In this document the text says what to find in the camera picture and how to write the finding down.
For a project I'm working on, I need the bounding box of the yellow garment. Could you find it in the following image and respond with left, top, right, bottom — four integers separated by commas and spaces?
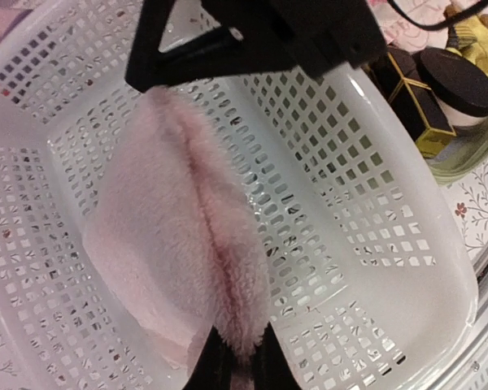
447, 16, 488, 77

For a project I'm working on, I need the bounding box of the green hard-shell suitcase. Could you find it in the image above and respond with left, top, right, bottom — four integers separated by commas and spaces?
426, 117, 488, 185

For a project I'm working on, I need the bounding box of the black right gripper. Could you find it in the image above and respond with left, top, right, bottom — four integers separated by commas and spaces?
124, 1, 386, 93

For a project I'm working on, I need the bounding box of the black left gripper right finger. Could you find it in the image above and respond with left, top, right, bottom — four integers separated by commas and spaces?
252, 323, 301, 390

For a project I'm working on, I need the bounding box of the floral white table mat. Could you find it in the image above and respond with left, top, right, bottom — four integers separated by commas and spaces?
442, 158, 488, 261

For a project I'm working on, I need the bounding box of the pink cloth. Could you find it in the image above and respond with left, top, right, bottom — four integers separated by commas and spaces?
83, 87, 270, 365

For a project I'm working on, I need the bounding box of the small dark tube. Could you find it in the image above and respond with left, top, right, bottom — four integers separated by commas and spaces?
368, 47, 456, 158

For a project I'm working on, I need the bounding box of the black lidded round jar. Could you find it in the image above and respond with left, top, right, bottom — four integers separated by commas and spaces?
414, 47, 488, 136

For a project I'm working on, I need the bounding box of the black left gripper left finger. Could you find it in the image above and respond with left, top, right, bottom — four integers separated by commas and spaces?
183, 326, 237, 390

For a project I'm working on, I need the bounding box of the white perforated plastic basket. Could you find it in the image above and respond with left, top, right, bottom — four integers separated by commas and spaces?
0, 1, 478, 389

